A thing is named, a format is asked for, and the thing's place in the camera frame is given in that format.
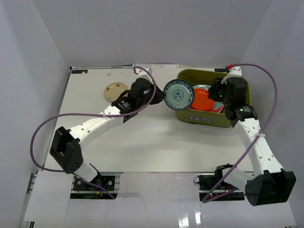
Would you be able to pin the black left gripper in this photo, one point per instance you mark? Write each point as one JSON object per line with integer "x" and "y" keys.
{"x": 157, "y": 97}

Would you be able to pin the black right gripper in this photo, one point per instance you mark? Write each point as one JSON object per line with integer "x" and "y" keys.
{"x": 217, "y": 85}

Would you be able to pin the red teal floral plate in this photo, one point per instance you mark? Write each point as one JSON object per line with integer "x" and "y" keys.
{"x": 218, "y": 106}

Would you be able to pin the blue white patterned plate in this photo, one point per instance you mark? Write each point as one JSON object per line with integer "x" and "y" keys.
{"x": 179, "y": 94}

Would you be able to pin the orange round plate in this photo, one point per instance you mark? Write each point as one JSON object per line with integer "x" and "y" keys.
{"x": 202, "y": 102}

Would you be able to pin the cream floral small plate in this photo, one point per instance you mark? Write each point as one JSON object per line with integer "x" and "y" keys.
{"x": 114, "y": 90}

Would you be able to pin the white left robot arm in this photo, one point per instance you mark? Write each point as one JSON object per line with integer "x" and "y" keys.
{"x": 67, "y": 144}

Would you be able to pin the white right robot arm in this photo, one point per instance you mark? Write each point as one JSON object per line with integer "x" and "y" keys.
{"x": 270, "y": 183}

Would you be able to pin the black label sticker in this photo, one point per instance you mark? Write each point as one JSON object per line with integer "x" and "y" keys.
{"x": 79, "y": 71}
{"x": 222, "y": 70}

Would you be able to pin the white paper sheets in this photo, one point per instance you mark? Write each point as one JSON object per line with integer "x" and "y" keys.
{"x": 156, "y": 66}

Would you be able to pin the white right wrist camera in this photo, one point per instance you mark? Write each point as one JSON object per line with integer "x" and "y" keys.
{"x": 233, "y": 71}

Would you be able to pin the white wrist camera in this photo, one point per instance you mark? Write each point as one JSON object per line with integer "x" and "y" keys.
{"x": 144, "y": 73}
{"x": 233, "y": 71}

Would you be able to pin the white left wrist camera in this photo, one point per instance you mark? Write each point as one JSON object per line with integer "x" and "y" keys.
{"x": 144, "y": 73}

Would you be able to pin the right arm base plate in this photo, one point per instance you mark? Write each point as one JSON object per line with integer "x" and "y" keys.
{"x": 207, "y": 180}

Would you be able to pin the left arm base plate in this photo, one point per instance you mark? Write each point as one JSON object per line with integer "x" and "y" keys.
{"x": 107, "y": 182}

